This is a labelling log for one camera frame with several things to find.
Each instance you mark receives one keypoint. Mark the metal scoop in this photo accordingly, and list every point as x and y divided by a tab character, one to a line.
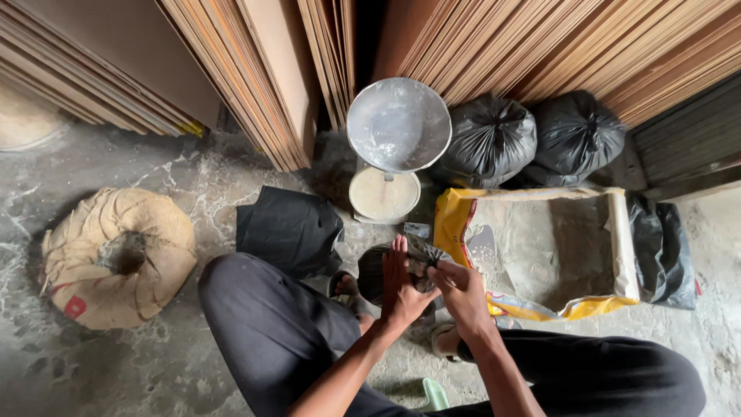
481	246

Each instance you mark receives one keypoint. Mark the person's left sandalled foot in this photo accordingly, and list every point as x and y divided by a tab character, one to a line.
349	289

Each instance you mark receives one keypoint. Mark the small black plastic bag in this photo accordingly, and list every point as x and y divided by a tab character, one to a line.
373	272

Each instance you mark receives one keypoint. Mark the stack of plywood sheets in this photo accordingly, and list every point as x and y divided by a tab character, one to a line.
333	52
254	69
550	46
116	52

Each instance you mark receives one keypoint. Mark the pile of flat black bags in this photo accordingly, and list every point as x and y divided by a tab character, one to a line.
289	229

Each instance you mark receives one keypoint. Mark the person's right hand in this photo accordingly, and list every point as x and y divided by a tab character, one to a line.
466	301

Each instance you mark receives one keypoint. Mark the person's black trousers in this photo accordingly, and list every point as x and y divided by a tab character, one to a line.
266	330

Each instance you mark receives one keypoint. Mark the small clear plastic piece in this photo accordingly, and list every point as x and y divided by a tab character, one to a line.
417	230

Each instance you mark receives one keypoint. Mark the person's left hand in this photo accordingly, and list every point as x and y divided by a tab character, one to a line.
399	295

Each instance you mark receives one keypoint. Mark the white dial weighing scale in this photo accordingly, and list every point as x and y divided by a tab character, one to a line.
383	197

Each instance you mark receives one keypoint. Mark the crumpled empty black plastic bag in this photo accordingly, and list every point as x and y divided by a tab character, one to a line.
663	255

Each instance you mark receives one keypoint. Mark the person's right sandalled foot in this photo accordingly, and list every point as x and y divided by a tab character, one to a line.
446	343

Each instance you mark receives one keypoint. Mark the person's sandalled foot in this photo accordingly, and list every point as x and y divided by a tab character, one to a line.
446	343
349	289

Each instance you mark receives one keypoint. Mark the round metal scale pan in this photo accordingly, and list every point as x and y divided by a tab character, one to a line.
398	124

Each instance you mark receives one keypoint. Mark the yellow sack of grey powder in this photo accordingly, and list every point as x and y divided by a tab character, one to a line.
550	255

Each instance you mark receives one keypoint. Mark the white woven sack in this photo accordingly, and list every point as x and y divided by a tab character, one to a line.
23	119

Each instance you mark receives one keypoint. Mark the large tied black plastic bag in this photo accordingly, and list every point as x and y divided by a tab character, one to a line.
491	142
573	136

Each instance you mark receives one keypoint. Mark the person's right fingers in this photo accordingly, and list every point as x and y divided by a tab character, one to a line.
443	275

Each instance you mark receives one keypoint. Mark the rolled-down burlap sack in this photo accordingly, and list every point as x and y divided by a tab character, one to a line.
87	278

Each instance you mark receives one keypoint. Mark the stack of dark boards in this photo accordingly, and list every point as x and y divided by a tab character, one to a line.
689	136

